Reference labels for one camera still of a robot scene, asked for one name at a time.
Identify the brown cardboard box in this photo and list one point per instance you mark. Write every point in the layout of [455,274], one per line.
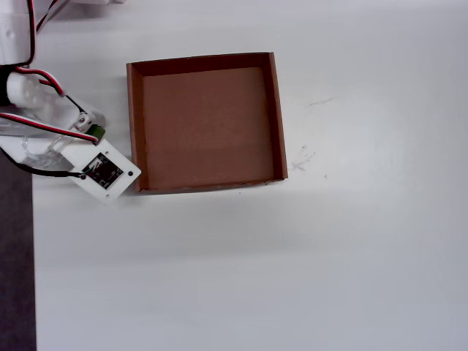
[208,128]

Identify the white wrist camera mount plate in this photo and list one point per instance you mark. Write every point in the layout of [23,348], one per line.
[120,175]

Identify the green cube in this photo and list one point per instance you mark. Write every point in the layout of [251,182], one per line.
[97,132]

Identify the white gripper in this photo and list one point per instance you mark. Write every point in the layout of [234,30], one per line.
[88,118]

